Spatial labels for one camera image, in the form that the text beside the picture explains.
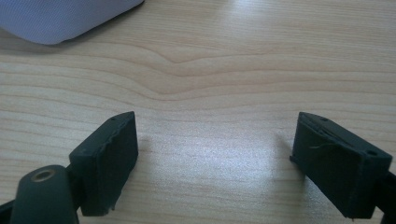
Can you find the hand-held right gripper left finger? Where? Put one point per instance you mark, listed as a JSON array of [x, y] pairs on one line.
[[106, 161]]

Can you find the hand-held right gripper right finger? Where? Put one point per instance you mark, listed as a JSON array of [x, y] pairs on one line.
[[339, 168]]

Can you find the light blue cloth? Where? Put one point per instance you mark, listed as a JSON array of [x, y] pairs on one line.
[[56, 18]]

